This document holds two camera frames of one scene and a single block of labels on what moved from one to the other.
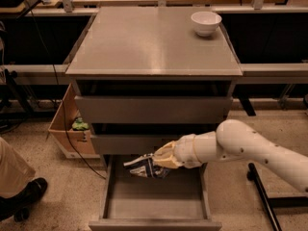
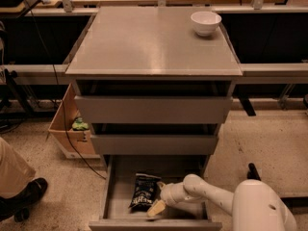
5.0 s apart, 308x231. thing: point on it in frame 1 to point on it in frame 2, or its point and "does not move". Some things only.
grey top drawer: x=153 y=109 does not move
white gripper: x=185 y=150 to x=168 y=193
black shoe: x=18 y=204 does not move
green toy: x=79 y=124 does not move
